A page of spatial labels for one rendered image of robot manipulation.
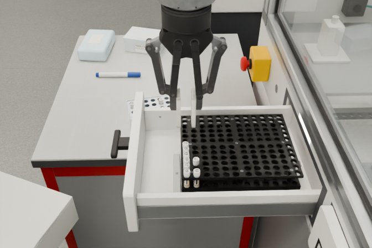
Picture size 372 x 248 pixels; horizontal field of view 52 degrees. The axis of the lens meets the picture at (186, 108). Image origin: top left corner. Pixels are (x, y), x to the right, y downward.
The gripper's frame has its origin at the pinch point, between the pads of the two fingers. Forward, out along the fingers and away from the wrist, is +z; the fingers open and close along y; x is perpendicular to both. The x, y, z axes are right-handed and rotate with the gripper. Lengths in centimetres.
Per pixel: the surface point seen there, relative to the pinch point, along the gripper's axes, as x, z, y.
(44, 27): 231, 98, -106
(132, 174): -9.1, 7.0, -9.5
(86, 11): 260, 98, -78
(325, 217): -18.9, 7.2, 21.1
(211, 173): -6.9, 9.8, 4.4
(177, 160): 1.4, 15.0, -1.7
